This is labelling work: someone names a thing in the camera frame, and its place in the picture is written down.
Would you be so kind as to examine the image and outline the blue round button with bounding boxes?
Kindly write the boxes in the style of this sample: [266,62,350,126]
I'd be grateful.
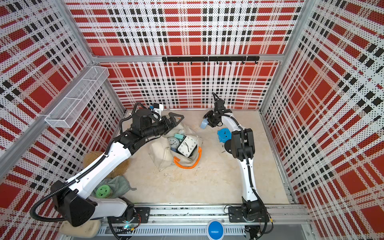
[206,220,225,240]

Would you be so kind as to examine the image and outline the bright blue round alarm clock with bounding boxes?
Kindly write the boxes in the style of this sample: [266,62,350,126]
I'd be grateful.
[218,128,232,144]

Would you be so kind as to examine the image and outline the black wall hook rail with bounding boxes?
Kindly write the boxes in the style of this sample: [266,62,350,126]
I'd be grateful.
[162,56,260,64]

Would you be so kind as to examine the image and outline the light blue square alarm clock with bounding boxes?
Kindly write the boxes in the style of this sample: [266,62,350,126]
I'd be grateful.
[200,118,209,130]

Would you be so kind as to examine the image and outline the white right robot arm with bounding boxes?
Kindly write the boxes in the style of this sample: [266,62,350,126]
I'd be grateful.
[204,94,270,223]

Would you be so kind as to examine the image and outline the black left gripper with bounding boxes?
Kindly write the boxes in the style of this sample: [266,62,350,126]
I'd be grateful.
[142,112,184,140]

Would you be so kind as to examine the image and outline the white round analog clock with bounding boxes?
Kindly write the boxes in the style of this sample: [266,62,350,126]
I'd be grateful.
[167,137,180,150]

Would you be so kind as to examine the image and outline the mint green small clock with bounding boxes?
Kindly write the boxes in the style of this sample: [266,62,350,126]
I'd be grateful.
[174,134,185,143]

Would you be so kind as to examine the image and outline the tan plush toy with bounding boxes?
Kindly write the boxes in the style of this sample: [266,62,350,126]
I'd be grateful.
[83,151,129,179]

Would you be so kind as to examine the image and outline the white round clock black back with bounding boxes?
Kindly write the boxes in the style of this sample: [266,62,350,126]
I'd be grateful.
[224,140,234,155]

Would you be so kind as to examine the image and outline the grey green cloth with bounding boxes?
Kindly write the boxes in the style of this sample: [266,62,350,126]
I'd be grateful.
[91,176,137,199]

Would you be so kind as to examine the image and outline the green round tape roll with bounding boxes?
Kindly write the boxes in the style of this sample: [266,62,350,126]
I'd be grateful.
[95,185,113,199]

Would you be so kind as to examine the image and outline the beige canvas bag orange handles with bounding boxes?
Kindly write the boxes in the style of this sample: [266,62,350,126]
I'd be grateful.
[149,123,203,172]

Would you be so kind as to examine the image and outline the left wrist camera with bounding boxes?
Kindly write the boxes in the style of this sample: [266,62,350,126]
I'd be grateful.
[150,103,164,116]

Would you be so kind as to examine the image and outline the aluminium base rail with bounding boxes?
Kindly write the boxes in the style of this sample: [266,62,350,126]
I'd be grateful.
[112,204,316,240]

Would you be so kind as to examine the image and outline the black square alarm clock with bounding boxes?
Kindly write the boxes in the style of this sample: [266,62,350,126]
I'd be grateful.
[177,136,198,158]

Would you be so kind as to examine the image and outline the white wire mesh shelf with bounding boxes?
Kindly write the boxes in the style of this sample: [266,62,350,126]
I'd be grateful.
[45,66,109,129]

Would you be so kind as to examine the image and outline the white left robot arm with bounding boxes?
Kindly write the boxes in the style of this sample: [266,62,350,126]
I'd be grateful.
[30,108,184,227]

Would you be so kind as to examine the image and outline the beige sponge block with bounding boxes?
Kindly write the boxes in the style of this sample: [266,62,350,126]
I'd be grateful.
[59,220,102,239]

